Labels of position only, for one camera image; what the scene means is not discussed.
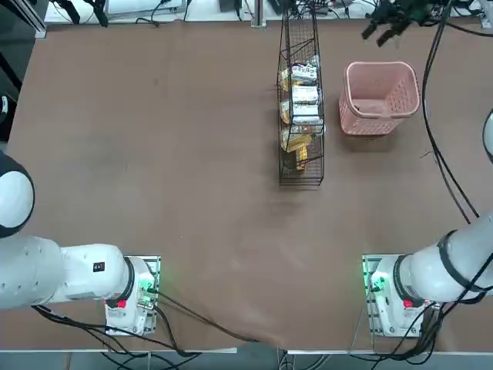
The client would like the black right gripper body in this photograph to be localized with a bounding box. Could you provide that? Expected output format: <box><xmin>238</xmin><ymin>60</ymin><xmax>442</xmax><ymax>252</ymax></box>
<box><xmin>379</xmin><ymin>0</ymin><xmax>427</xmax><ymax>24</ymax></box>

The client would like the pink plastic basket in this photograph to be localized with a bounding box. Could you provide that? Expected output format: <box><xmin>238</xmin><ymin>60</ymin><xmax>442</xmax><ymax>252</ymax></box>
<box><xmin>338</xmin><ymin>60</ymin><xmax>421</xmax><ymax>136</ymax></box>

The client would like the small yellow snack packet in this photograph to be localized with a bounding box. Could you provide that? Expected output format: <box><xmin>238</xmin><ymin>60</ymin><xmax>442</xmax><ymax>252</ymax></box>
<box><xmin>293</xmin><ymin>146</ymin><xmax>312</xmax><ymax>172</ymax></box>

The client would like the aluminium rail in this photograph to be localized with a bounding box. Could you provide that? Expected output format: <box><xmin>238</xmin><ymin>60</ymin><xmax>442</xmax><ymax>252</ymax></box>
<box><xmin>10</xmin><ymin>0</ymin><xmax>48</xmax><ymax>39</ymax></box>

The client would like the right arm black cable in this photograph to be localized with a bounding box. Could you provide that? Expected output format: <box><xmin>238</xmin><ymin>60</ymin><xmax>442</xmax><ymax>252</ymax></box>
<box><xmin>421</xmin><ymin>0</ymin><xmax>493</xmax><ymax>224</ymax></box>

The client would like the aluminium upright post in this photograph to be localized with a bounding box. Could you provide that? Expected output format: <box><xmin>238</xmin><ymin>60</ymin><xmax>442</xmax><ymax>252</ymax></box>
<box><xmin>250</xmin><ymin>0</ymin><xmax>267</xmax><ymax>28</ymax></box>

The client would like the black wire shelf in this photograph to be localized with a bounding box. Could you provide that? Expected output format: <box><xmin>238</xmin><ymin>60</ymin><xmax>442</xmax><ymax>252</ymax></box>
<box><xmin>275</xmin><ymin>0</ymin><xmax>327</xmax><ymax>190</ymax></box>

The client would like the black cable across table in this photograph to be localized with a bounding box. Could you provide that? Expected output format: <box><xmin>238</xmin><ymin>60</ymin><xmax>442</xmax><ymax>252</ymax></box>
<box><xmin>153</xmin><ymin>288</ymin><xmax>263</xmax><ymax>344</ymax></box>

